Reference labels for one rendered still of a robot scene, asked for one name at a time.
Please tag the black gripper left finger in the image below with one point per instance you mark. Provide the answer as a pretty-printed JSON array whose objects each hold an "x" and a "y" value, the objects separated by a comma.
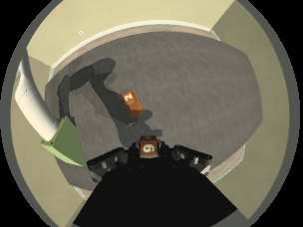
[{"x": 98, "y": 166}]

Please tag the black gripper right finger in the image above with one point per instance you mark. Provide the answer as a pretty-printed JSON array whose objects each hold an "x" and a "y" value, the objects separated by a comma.
[{"x": 193, "y": 158}]

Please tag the brown number cube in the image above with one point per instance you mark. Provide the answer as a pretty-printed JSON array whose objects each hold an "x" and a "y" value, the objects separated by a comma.
[
  {"x": 129, "y": 98},
  {"x": 148, "y": 145}
]

